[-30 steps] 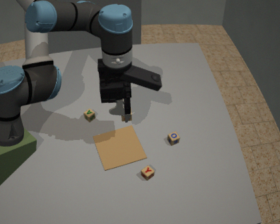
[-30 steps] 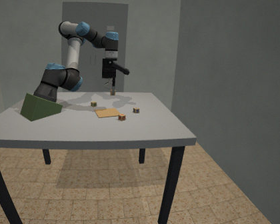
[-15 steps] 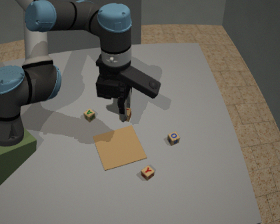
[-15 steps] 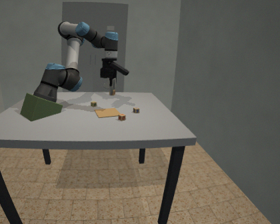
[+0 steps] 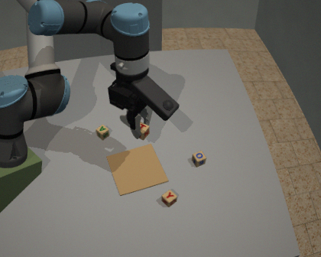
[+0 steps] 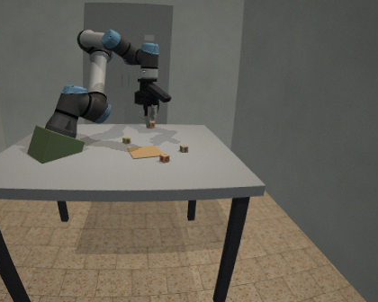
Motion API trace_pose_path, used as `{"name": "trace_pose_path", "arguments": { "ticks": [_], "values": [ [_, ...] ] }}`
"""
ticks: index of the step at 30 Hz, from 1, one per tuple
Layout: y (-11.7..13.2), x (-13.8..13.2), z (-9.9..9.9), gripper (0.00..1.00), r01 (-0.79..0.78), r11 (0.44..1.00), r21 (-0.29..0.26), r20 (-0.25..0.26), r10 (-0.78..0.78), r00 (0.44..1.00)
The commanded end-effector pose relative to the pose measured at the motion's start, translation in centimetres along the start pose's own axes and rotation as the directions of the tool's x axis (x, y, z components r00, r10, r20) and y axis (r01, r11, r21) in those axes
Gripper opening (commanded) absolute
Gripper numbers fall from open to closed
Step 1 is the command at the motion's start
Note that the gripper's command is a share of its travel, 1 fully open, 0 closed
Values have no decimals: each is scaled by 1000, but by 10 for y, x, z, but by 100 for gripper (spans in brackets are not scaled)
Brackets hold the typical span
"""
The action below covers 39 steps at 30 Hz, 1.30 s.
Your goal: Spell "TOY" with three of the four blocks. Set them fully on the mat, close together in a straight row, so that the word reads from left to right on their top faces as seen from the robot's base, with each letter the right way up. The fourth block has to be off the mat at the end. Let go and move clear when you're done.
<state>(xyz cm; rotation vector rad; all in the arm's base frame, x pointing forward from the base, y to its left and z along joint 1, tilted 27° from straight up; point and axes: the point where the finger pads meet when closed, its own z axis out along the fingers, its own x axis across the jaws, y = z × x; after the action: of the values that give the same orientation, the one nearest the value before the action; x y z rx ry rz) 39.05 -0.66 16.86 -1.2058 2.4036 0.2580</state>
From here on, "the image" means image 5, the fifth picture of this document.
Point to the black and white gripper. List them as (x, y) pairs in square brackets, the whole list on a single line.
[(128, 100)]

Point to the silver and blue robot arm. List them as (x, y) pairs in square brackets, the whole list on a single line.
[(43, 91)]

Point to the wooden letter block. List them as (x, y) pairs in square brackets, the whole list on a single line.
[(199, 158), (145, 131), (169, 198), (102, 132)]

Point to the tan flat mat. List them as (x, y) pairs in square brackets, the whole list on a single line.
[(136, 169)]

